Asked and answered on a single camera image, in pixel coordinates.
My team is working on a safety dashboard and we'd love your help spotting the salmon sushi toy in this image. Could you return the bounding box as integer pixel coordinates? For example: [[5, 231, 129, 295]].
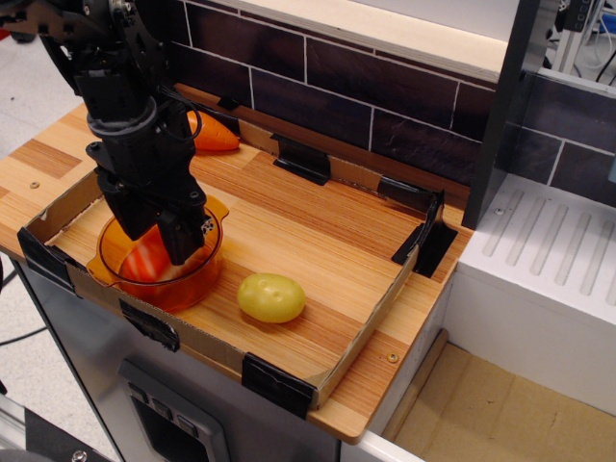
[[120, 227, 201, 283]]

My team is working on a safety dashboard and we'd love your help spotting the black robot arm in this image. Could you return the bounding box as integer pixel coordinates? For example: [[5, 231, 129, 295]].
[[1, 1, 210, 266]]

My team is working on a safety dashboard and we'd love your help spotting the white dish drying rack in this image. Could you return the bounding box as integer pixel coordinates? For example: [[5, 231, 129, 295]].
[[444, 175, 615, 413]]

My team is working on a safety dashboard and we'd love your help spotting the cardboard fence with black tape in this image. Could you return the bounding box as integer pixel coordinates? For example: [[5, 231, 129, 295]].
[[16, 94, 459, 420]]

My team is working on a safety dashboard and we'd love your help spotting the orange transparent plastic pot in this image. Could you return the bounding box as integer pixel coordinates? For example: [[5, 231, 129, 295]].
[[87, 196, 229, 313]]

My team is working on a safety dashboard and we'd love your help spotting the dark grey vertical post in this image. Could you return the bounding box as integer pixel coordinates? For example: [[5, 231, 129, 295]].
[[462, 0, 558, 229]]

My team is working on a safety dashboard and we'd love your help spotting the orange toy carrot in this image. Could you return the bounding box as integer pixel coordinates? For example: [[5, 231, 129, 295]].
[[194, 112, 240, 151]]

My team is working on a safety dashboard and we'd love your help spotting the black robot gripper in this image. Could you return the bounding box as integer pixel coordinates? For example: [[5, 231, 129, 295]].
[[88, 98, 206, 266]]

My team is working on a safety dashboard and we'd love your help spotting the yellow toy potato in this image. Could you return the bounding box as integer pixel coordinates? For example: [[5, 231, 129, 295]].
[[237, 273, 306, 323]]

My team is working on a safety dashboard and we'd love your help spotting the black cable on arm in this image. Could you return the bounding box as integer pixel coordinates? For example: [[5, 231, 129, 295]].
[[156, 86, 202, 143]]

